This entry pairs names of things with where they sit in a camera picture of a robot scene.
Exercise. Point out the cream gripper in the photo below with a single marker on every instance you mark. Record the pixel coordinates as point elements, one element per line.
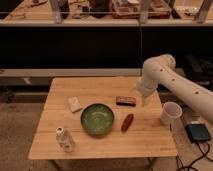
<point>146,100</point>

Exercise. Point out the white paper cup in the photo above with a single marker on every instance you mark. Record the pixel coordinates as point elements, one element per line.
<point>170,112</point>

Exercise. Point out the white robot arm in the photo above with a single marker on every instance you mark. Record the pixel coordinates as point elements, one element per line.
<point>160,70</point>

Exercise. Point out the dark brown rectangular block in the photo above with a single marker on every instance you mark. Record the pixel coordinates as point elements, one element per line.
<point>125,101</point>

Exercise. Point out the brown sausage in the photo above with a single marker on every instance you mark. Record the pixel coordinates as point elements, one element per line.
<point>127,122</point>

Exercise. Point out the green ceramic bowl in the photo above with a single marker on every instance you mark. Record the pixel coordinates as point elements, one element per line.
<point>97,119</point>

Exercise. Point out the wooden folding table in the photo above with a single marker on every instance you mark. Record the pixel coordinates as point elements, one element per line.
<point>135,127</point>

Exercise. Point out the white sponge block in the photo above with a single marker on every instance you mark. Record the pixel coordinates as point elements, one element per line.
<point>74,104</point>

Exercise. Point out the small clear glass bottle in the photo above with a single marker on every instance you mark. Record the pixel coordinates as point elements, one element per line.
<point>64,139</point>

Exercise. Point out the long workbench shelf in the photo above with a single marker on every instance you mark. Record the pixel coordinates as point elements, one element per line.
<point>106,13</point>

